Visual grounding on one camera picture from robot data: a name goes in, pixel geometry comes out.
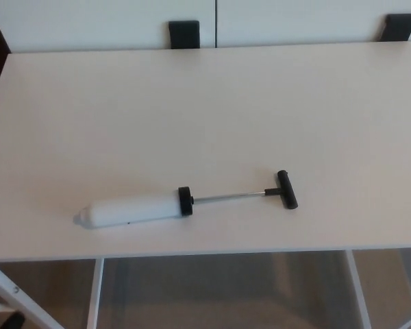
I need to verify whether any white frame beam with screw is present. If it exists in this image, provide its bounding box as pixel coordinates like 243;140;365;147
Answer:
0;261;58;329

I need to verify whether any white cabinet row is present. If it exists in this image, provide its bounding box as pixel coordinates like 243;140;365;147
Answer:
0;0;411;55

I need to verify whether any white air pump black handle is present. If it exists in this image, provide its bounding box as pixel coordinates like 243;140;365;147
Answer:
72;169;299;230

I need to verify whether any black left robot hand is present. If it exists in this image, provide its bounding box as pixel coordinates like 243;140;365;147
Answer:
0;306;25;329

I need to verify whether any black chair back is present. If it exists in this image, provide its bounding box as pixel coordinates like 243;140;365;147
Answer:
379;13;411;43

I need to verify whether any white desk trestle leg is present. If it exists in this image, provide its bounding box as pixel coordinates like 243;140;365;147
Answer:
86;257;105;329
345;249;411;329

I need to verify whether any left black wall bracket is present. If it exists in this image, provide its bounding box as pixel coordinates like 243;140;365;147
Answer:
168;20;201;50

